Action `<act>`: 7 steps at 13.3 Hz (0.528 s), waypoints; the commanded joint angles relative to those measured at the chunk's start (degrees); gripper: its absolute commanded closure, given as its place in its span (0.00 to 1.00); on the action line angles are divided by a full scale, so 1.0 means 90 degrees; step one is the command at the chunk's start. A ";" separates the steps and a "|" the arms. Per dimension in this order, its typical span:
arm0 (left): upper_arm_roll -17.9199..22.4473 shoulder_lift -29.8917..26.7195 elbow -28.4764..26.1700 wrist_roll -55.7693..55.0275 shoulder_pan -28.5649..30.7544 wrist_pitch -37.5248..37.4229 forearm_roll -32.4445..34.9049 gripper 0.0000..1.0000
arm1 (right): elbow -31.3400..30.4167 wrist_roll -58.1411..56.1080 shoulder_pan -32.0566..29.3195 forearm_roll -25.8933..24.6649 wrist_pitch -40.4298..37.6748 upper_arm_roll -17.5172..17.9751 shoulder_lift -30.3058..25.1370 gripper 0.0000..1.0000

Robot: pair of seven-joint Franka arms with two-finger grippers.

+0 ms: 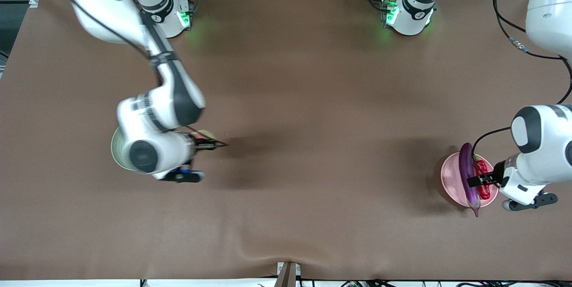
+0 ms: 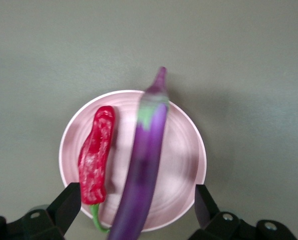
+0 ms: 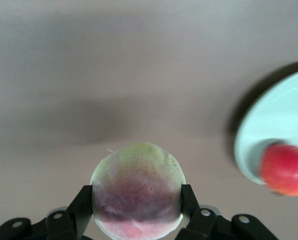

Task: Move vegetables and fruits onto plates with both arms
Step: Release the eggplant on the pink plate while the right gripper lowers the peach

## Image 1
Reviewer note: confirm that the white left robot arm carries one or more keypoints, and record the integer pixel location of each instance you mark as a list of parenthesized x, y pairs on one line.
[(545, 139)]

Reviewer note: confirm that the red chili pepper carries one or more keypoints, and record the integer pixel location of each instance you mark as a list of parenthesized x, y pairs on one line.
[(485, 194)]

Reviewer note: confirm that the purple long eggplant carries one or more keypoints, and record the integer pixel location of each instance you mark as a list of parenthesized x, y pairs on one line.
[(467, 162)]

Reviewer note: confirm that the pink round plate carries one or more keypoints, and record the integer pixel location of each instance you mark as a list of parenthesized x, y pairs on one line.
[(451, 179)]

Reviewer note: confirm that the metal table edge bracket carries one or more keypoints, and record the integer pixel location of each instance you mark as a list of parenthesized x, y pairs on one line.
[(288, 276)]

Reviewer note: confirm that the brown tablecloth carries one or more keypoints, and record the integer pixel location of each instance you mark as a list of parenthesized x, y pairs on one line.
[(313, 215)]

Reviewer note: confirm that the pale green round plate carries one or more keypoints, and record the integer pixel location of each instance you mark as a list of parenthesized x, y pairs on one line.
[(117, 153)]

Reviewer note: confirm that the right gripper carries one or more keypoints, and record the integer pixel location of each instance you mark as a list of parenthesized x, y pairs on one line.
[(202, 143)]

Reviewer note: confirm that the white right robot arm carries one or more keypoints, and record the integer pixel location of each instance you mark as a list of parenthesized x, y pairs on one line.
[(170, 99)]

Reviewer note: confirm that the green pink round fruit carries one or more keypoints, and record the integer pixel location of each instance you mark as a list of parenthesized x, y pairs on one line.
[(205, 135)]

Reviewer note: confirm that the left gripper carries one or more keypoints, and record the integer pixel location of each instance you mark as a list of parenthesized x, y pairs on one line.
[(490, 179)]

